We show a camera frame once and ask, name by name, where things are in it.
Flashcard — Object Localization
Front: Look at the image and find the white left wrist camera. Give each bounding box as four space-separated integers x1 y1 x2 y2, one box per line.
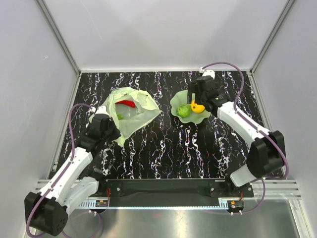
90 106 109 116

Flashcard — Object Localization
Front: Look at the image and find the light green wavy bowl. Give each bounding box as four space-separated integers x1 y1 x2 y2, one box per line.
170 90 211 124

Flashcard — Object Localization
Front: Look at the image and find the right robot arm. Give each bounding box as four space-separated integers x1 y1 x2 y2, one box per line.
187 75 286 197

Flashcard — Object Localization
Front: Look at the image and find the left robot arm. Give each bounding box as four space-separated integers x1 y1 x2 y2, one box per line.
24 114 120 237

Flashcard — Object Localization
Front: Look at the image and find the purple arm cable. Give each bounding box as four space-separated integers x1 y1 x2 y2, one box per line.
202 61 289 215
25 103 103 238

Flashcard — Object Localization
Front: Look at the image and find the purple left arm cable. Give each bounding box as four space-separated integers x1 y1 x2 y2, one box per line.
25 103 103 238

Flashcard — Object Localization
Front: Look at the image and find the light green plastic bag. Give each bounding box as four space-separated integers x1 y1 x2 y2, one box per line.
101 87 160 147

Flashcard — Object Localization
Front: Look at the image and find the orange fruit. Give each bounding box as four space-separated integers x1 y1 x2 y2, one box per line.
190 100 205 114

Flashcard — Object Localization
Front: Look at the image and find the white slotted cable duct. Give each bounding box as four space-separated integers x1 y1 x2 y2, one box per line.
78 198 109 209

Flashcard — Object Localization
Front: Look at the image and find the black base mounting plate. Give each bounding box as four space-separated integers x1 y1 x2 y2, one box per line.
103 178 254 208

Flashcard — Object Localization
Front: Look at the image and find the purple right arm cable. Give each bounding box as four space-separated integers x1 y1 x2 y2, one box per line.
202 61 289 215

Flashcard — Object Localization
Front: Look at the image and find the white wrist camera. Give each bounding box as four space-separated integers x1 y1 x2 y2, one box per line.
199 67 215 79
90 106 109 116

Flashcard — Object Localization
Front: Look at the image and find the black marble pattern mat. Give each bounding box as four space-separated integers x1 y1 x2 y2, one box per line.
61 71 283 179

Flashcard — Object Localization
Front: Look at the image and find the aluminium frame rail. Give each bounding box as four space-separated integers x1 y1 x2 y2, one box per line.
36 0 81 75

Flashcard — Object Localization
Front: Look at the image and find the red fruit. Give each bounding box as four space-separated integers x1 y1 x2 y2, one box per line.
116 100 136 108

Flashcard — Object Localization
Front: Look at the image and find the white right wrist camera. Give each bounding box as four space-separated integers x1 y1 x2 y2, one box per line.
199 67 215 79

